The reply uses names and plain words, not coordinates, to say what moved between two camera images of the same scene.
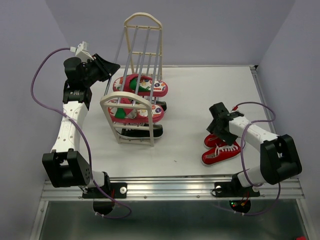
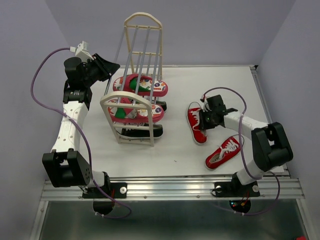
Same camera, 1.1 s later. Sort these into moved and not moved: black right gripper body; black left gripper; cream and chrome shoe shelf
Moved: black right gripper body
Not moved: cream and chrome shoe shelf; black left gripper
